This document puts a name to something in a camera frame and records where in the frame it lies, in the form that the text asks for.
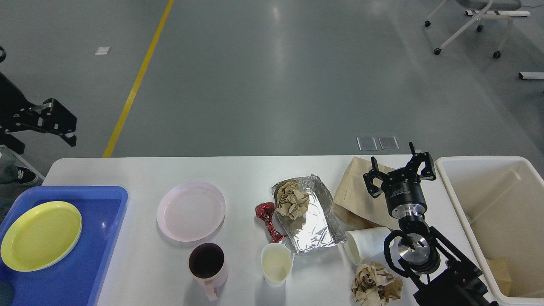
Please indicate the cream cup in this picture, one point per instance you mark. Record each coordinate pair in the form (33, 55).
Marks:
(277, 263)

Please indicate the pink mug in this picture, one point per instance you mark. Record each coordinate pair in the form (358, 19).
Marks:
(207, 264)

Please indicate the yellow plate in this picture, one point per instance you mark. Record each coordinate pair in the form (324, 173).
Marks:
(42, 236)

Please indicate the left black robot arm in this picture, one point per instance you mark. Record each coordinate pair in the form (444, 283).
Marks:
(11, 100)

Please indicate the grey-green mug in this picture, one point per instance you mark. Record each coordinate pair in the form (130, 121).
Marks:
(7, 294)

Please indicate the brown paper in bin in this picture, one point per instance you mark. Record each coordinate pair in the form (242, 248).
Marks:
(501, 274)

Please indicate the person's shoe and leg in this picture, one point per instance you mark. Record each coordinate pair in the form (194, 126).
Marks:
(11, 173)

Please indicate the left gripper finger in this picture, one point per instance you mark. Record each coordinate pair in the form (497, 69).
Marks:
(50, 117)

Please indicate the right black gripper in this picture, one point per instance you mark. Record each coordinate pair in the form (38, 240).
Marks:
(401, 187)

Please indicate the pink plate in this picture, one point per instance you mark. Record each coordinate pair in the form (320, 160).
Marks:
(191, 211)

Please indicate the red foil wrapper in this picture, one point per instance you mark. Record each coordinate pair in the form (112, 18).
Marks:
(265, 212)

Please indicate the right floor socket plate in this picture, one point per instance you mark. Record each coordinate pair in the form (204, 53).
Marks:
(389, 143)

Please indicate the white office chair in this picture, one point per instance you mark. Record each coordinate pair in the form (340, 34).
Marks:
(483, 6)

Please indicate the white plastic bin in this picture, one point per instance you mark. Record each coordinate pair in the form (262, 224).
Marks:
(499, 203)

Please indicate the brown paper bag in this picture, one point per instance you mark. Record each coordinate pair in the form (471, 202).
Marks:
(353, 204)

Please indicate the crumpled brown paper ball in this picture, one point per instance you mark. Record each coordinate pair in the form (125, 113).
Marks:
(374, 285)

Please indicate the white floor bar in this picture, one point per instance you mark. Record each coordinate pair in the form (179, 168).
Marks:
(530, 75)

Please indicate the aluminium foil tray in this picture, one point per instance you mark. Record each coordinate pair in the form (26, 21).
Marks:
(318, 228)

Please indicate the white paper cup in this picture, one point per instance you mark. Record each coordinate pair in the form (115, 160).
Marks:
(363, 244)

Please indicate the left floor socket plate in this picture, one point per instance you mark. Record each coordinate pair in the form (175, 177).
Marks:
(367, 143)

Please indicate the blue plastic tray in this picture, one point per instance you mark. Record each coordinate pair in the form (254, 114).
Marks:
(78, 278)

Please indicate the white bar behind chair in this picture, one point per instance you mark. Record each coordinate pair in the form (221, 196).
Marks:
(516, 13)

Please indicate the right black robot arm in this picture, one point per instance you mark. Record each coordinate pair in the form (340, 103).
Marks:
(443, 275)

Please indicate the crumpled brown paper in foil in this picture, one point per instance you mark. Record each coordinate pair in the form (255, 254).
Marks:
(291, 200)

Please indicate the floor socket plate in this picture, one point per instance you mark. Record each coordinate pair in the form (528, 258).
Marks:
(389, 143)
(367, 143)

